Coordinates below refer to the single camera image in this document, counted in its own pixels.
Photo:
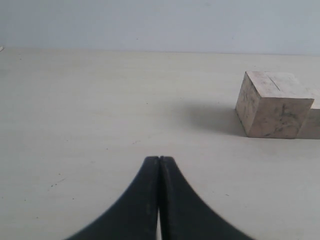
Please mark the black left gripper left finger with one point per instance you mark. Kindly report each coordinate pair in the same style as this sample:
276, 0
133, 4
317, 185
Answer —
134, 215

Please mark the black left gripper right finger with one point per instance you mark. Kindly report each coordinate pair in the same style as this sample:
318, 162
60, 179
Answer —
183, 214

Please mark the second largest wooden cube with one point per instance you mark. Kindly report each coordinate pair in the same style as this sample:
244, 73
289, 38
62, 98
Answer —
310, 128

